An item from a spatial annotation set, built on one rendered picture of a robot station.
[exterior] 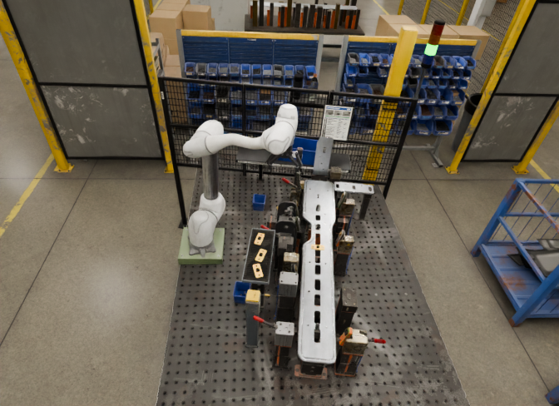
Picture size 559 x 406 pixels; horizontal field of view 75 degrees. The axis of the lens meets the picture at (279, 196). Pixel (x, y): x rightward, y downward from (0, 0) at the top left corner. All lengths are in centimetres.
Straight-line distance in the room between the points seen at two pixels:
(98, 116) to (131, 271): 173
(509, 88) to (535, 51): 41
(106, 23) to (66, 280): 228
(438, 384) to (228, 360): 114
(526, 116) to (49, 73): 511
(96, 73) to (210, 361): 296
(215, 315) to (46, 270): 193
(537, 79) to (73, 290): 497
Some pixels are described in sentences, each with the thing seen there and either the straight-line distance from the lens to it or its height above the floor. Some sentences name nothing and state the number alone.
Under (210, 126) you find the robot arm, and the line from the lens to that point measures 221.
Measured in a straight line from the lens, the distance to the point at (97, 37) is 398.
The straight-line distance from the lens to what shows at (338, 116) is 288.
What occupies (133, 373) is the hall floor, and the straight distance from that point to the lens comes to 307.
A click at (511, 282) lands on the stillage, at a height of 17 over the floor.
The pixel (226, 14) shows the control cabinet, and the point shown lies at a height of 44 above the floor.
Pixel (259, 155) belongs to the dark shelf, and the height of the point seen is 103.
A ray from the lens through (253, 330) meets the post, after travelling 210.
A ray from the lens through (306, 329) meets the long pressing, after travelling 197.
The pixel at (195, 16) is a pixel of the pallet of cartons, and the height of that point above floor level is 98.
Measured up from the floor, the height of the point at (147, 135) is 47.
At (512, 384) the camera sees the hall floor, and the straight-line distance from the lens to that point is 347.
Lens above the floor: 272
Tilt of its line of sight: 41 degrees down
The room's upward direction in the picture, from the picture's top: 4 degrees clockwise
